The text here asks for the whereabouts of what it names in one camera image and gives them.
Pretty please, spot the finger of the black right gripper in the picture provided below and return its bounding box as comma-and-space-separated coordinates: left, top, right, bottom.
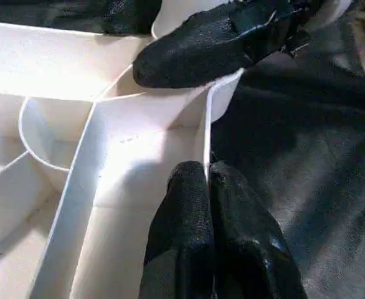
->
94, 0, 163, 36
131, 0, 325, 88

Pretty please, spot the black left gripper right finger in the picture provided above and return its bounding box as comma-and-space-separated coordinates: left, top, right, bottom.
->
207, 161, 309, 299

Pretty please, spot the white plastic table leg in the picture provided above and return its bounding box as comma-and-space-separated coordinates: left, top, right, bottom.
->
150, 0, 353, 39

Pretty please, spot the black plastic mat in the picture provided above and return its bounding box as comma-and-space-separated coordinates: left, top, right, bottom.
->
0, 0, 365, 299

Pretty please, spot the white plastic table top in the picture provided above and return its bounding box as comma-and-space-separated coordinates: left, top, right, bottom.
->
0, 20, 245, 299

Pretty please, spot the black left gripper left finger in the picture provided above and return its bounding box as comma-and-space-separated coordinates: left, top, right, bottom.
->
138, 160, 217, 299

